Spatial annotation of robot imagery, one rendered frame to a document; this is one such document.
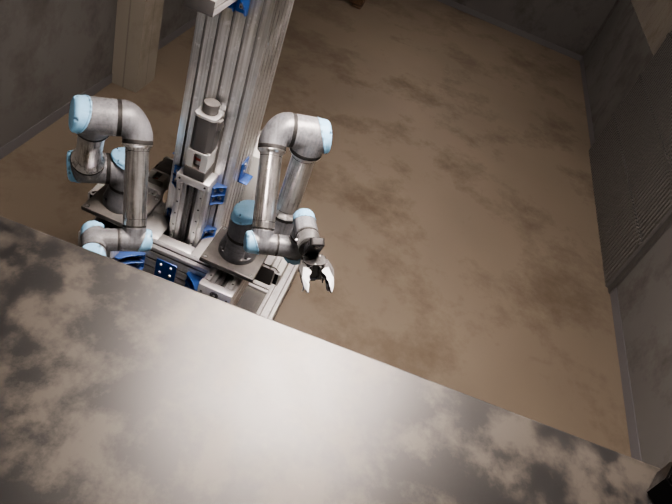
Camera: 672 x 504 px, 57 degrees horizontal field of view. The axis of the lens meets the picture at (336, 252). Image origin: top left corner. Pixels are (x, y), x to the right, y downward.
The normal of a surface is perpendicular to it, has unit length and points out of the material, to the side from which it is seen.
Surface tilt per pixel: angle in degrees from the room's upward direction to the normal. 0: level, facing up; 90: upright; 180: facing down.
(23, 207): 0
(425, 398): 0
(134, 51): 90
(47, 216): 0
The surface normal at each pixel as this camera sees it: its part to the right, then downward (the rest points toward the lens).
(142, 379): 0.30, -0.71
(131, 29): -0.25, 0.58
